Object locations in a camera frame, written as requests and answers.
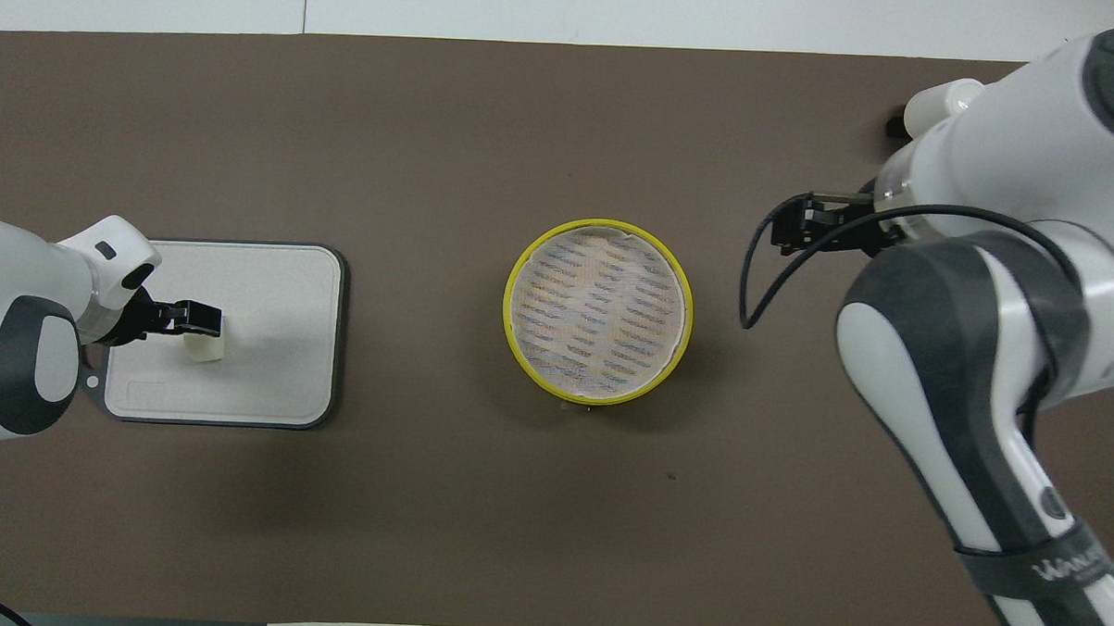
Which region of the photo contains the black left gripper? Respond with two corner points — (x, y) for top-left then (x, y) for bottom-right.
(102, 283), (224, 350)

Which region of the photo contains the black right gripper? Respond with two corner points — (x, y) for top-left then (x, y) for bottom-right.
(770, 193), (907, 261)

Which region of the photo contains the white steamed bun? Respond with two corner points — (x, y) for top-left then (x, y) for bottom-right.
(182, 314), (230, 367)

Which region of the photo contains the yellow rimmed bamboo steamer basket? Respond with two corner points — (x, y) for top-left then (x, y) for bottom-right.
(500, 215), (697, 409)

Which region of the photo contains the white grey-rimmed cutting board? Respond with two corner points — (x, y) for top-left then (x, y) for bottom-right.
(81, 234), (349, 432)

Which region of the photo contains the white plastic cup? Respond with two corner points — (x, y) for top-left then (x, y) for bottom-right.
(901, 75), (988, 144)

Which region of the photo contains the brown table mat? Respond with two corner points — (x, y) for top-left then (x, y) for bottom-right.
(0, 23), (1114, 626)

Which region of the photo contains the black printed velcro strap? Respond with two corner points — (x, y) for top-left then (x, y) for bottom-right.
(953, 514), (1114, 602)

